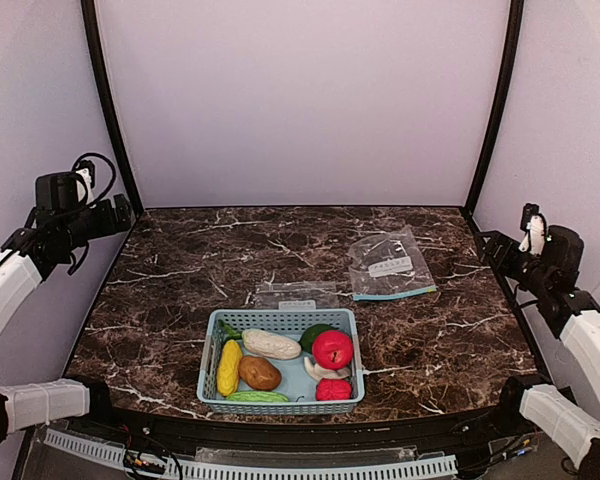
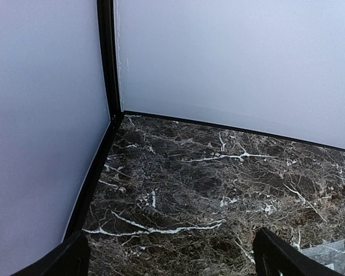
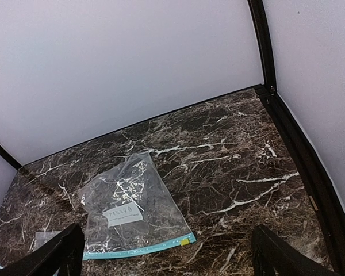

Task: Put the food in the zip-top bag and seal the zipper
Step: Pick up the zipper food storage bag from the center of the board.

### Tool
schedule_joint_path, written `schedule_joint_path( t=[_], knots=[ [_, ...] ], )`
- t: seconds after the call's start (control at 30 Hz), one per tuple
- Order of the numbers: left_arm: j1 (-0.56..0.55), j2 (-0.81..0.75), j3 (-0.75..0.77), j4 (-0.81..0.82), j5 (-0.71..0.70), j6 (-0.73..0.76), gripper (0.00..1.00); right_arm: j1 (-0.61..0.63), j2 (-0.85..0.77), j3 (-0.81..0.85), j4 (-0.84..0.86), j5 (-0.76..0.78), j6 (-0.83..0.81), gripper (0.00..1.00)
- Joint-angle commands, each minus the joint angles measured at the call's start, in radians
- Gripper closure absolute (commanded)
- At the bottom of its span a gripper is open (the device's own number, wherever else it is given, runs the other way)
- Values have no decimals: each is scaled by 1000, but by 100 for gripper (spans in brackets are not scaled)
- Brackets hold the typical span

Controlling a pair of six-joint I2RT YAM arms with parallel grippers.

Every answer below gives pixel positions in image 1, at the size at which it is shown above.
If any clear zip top bag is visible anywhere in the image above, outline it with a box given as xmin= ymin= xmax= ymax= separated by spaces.
xmin=347 ymin=226 xmax=437 ymax=301

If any clear zip bag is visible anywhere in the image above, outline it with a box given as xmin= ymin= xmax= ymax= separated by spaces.
xmin=347 ymin=226 xmax=437 ymax=301
xmin=253 ymin=281 xmax=340 ymax=311

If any white bitter gourd toy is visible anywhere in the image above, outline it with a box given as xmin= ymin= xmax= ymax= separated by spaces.
xmin=242 ymin=329 xmax=302 ymax=360

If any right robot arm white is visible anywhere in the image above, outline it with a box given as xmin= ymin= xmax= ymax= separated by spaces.
xmin=478 ymin=225 xmax=600 ymax=479

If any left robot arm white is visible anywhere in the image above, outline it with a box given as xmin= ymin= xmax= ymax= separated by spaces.
xmin=0 ymin=194 xmax=131 ymax=444

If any yellow corn toy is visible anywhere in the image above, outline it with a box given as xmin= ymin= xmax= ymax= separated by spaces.
xmin=216 ymin=339 xmax=243 ymax=397

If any red apple toy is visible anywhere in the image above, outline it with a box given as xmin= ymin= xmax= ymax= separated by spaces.
xmin=312 ymin=330 xmax=354 ymax=370

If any green round fruit toy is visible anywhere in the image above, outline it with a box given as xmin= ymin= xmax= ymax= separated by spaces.
xmin=299 ymin=324 xmax=334 ymax=354

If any brown potato toy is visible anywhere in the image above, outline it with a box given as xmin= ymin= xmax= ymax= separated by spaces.
xmin=239 ymin=356 xmax=282 ymax=391

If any white mushroom toy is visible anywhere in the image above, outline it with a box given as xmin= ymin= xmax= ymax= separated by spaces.
xmin=304 ymin=357 xmax=351 ymax=382

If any red raspberry toy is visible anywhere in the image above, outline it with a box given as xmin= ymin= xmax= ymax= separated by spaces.
xmin=315 ymin=378 xmax=353 ymax=401

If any green cucumber toy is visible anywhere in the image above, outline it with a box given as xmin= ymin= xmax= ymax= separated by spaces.
xmin=226 ymin=390 xmax=289 ymax=403

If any light blue plastic basket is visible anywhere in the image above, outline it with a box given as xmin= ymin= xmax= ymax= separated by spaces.
xmin=197 ymin=308 xmax=365 ymax=416

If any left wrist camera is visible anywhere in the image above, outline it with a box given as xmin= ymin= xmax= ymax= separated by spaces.
xmin=72 ymin=156 xmax=95 ymax=205

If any black aluminium frame rail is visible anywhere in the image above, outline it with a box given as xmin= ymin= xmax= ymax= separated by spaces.
xmin=64 ymin=409 xmax=541 ymax=454

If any left black frame post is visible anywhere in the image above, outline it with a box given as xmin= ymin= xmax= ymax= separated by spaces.
xmin=80 ymin=0 xmax=144 ymax=217

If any black frame post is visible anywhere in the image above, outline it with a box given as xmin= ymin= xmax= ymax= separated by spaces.
xmin=80 ymin=0 xmax=144 ymax=217
xmin=464 ymin=0 xmax=525 ymax=217

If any grey slotted cable duct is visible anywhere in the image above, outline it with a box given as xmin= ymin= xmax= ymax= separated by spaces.
xmin=44 ymin=429 xmax=458 ymax=479

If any right black frame post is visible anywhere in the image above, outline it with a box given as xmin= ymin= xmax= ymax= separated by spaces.
xmin=464 ymin=0 xmax=525 ymax=217

